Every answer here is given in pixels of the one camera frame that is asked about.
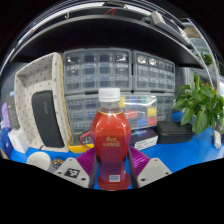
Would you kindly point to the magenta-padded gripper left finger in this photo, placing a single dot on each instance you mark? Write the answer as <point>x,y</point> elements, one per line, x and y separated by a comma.
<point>71,171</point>

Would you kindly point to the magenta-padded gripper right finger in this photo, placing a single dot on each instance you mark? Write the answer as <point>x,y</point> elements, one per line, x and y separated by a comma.
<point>153,171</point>

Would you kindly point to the red drink bottle white cap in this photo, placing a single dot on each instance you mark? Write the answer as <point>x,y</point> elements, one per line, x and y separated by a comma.
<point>110,133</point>

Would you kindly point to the yellow multimeter with red leads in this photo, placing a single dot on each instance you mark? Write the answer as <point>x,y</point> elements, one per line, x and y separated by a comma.
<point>77,145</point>

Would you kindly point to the black box with white label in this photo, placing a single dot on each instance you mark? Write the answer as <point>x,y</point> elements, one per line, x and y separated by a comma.
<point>143,138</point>

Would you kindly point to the black zip case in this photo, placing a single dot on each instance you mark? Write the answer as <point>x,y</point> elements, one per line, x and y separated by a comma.
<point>175,131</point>

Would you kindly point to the black rectangular pouch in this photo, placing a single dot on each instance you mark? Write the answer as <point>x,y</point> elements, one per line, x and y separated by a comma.
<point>47,120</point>

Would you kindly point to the clear organiser with coloured parts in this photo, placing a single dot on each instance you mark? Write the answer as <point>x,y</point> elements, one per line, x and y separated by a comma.
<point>141,111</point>

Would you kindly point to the white power adapter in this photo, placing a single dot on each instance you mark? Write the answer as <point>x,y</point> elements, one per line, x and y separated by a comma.
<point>217,140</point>

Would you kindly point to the green potted plant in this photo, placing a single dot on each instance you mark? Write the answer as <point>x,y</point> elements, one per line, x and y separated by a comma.
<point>200,106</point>

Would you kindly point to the dark grey flat box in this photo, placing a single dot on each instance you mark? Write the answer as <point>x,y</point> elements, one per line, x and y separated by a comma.
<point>12,111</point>

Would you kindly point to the beige dotted open box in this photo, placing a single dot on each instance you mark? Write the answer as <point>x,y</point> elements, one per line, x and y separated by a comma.
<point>36,76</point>

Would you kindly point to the white metal shelving rack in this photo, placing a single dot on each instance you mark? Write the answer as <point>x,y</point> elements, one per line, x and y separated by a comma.
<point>206,46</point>

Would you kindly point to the dark overhead shelf unit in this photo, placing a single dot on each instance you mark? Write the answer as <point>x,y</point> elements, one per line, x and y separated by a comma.
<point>100,30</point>

